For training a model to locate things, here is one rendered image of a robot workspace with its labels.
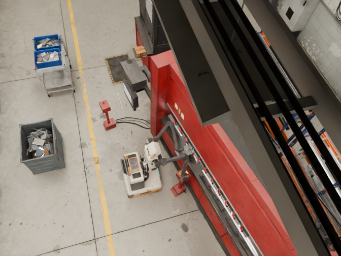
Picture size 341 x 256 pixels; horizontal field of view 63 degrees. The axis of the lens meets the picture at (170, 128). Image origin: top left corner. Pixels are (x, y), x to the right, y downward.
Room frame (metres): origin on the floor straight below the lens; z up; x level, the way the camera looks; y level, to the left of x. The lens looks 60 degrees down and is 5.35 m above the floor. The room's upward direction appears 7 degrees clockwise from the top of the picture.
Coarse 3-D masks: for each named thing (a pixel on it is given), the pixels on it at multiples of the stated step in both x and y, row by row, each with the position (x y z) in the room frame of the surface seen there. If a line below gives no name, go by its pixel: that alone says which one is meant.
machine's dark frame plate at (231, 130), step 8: (224, 128) 1.88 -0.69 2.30; (232, 128) 1.90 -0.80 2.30; (232, 136) 1.78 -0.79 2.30; (240, 136) 1.79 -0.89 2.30; (240, 144) 1.68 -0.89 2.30; (240, 152) 1.56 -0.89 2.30; (248, 152) 1.58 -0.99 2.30; (248, 160) 1.47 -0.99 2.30; (256, 168) 1.38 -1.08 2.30; (256, 176) 1.28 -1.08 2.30; (264, 184) 1.19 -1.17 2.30
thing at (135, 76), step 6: (126, 60) 3.14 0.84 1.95; (132, 60) 3.16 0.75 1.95; (126, 66) 3.03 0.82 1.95; (132, 66) 3.04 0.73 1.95; (138, 66) 3.06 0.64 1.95; (126, 72) 2.90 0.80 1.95; (132, 72) 2.92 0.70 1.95; (138, 72) 2.93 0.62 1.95; (126, 78) 2.89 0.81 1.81; (132, 78) 2.80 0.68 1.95; (138, 78) 2.81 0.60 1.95; (144, 78) 2.82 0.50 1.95; (132, 84) 2.68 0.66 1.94; (138, 84) 2.73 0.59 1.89; (144, 84) 2.79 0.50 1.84
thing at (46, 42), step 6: (42, 36) 4.40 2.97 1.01; (48, 36) 4.44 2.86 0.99; (54, 36) 4.49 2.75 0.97; (36, 42) 4.31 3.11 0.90; (42, 42) 4.25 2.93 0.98; (48, 42) 4.28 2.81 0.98; (54, 42) 4.32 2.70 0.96; (36, 48) 4.10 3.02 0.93; (42, 48) 4.07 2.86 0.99; (48, 48) 4.12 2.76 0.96; (60, 48) 4.24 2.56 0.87
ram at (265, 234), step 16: (176, 96) 2.66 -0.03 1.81; (176, 112) 2.61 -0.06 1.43; (192, 112) 2.28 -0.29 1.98; (192, 128) 2.21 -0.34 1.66; (208, 128) 2.00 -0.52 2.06; (192, 144) 2.13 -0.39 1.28; (208, 144) 1.87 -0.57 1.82; (208, 160) 1.78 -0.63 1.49; (224, 160) 1.58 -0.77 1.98; (224, 176) 1.48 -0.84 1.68; (240, 176) 1.35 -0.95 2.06; (224, 192) 1.36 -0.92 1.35; (240, 192) 1.22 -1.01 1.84; (240, 208) 1.10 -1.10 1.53; (256, 208) 1.00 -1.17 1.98; (256, 224) 0.87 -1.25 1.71; (272, 224) 0.81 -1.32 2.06; (256, 240) 0.73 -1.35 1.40; (272, 240) 0.67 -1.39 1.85
